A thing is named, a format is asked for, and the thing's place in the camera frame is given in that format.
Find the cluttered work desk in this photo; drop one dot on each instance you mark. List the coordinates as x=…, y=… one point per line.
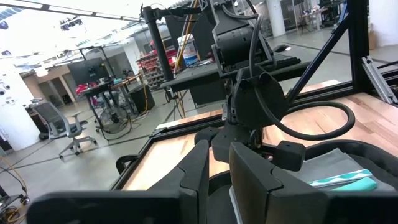
x=102, y=89

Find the black aluminium frame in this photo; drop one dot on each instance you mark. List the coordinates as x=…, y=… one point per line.
x=357, y=46

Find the grey keyboard desk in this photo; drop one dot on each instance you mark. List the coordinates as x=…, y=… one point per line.
x=298, y=74

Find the red parts shelf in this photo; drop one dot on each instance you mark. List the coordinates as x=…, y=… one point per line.
x=149, y=65

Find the silver aluminium bracket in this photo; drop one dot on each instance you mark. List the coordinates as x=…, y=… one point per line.
x=377, y=79

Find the black computer mouse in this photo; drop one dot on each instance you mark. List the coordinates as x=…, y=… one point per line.
x=281, y=48

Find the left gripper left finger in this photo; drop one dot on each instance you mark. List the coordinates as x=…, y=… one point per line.
x=124, y=208

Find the black floor fan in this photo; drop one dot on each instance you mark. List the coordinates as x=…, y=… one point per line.
x=113, y=119

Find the grey desk with pole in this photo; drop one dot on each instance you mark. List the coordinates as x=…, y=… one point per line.
x=192, y=73

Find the large black monitor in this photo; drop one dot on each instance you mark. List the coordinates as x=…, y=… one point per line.
x=88, y=71

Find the black floor cabinet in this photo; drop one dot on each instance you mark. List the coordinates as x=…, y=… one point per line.
x=141, y=98

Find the grey armrest office chair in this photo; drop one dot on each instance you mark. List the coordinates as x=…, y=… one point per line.
x=51, y=121

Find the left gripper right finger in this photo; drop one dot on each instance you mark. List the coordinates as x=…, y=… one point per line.
x=280, y=202

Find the black plastic tray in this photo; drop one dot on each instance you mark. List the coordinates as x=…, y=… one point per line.
x=382, y=155

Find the grey cloth napkin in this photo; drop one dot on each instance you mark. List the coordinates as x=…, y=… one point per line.
x=329, y=165

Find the black desk pole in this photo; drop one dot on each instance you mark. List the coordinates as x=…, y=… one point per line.
x=158, y=46

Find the white tub blue label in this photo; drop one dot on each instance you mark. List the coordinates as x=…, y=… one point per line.
x=189, y=53

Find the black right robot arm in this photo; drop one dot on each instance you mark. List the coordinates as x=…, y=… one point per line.
x=236, y=40

